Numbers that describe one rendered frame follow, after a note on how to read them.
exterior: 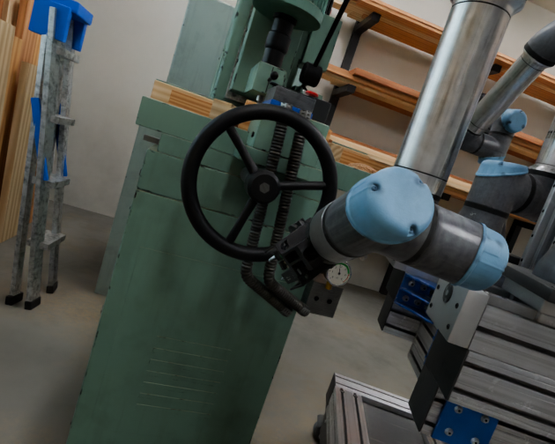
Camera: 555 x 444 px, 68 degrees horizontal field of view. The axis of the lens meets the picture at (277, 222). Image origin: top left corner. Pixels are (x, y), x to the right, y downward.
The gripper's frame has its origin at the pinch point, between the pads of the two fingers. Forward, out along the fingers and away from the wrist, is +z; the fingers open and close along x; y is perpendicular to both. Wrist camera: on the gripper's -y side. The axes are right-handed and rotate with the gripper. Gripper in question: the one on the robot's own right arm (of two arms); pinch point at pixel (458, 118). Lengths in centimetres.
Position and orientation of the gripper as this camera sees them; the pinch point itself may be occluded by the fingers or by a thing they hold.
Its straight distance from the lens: 186.3
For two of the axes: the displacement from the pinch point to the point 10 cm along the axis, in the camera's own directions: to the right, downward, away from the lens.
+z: -1.3, -2.0, 9.7
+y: -1.8, 9.7, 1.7
